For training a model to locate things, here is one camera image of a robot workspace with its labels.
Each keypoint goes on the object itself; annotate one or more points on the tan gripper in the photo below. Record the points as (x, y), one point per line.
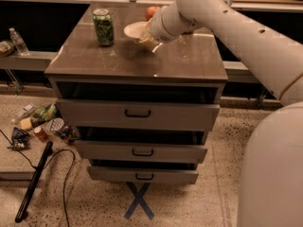
(158, 28)

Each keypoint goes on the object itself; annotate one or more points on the white paper bowl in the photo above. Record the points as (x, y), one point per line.
(134, 31)

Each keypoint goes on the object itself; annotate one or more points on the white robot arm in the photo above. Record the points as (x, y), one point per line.
(271, 193)

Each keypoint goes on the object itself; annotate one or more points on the green soda can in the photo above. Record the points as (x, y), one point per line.
(104, 27)

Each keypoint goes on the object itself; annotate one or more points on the bowl on left shelf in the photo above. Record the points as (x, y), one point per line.
(6, 48)

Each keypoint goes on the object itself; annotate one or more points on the red can on floor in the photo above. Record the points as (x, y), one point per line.
(40, 134)

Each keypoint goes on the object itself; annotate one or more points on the red apple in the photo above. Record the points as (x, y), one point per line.
(150, 11)

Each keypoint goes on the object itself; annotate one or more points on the grey drawer cabinet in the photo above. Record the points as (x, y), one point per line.
(186, 71)

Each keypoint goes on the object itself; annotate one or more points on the top grey drawer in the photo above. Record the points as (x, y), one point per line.
(138, 115)

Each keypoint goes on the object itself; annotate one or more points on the grey drawer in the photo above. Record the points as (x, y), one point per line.
(142, 175)
(141, 152)
(138, 115)

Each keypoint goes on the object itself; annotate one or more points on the green chip bag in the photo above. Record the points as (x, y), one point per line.
(45, 113)

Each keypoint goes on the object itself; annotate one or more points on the middle grey drawer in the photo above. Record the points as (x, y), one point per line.
(141, 152)

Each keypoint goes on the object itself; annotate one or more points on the clear plastic water bottle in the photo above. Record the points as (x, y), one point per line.
(18, 42)

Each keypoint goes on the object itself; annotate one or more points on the white patterned packet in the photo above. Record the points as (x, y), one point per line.
(56, 125)

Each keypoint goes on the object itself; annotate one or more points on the clear bottle on floor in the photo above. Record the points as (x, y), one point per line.
(25, 112)

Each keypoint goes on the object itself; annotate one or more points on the bottom grey drawer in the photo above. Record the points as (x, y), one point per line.
(142, 175)

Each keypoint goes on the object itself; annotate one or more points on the yellow sponge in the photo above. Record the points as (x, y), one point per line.
(26, 124)

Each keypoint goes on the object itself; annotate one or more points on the blue tape cross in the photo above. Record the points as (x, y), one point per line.
(139, 201)

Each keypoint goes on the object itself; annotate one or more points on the blue chip bag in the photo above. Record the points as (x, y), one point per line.
(19, 139)

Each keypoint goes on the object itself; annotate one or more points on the black bar on floor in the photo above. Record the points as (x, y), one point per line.
(22, 212)

